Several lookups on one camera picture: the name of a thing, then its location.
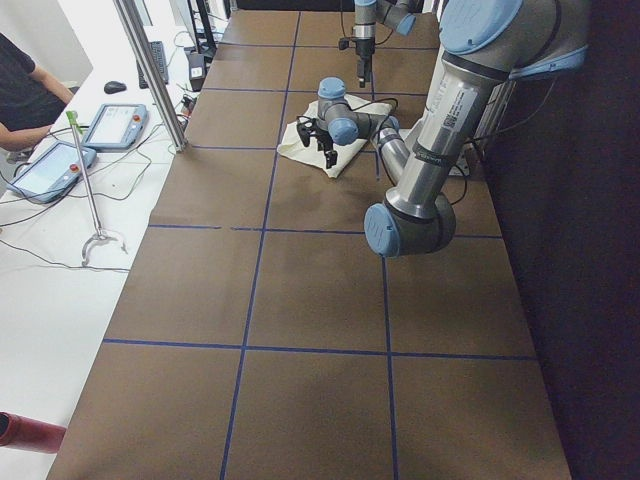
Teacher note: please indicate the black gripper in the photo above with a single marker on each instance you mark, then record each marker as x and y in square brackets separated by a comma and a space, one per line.
[322, 137]
[361, 49]

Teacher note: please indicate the cream long-sleeve shirt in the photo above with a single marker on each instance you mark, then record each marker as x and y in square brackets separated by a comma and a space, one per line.
[292, 147]

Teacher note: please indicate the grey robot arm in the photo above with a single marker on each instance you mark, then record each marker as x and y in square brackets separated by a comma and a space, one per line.
[483, 44]
[368, 14]

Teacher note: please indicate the white mounting column with base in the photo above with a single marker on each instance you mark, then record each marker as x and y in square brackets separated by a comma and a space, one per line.
[455, 103]

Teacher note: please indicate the black box with label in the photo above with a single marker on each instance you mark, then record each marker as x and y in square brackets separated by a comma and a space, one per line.
[197, 70]

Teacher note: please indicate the black keyboard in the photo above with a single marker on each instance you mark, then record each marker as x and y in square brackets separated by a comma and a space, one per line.
[159, 58]

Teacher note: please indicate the far blue teach pendant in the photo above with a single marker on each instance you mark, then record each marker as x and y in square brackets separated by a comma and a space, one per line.
[116, 127]

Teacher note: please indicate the blue teach pendant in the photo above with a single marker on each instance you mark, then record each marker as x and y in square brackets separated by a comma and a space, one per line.
[49, 176]
[116, 127]

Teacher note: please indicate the black computer mouse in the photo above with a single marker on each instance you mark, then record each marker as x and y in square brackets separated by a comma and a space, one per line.
[112, 87]

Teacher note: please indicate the metal reacher grabber stick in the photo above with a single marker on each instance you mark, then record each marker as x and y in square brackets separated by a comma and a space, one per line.
[101, 236]

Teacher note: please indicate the near blue teach pendant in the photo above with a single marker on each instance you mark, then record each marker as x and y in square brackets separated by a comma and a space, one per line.
[49, 176]

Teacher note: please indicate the person in black shirt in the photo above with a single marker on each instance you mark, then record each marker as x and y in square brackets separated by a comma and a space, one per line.
[32, 99]

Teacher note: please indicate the red cylinder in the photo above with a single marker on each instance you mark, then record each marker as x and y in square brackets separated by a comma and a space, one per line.
[27, 434]

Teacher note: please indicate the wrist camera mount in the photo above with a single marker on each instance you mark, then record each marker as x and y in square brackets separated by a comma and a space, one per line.
[345, 43]
[306, 128]

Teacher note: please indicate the aluminium frame post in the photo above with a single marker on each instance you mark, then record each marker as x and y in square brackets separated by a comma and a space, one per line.
[139, 42]

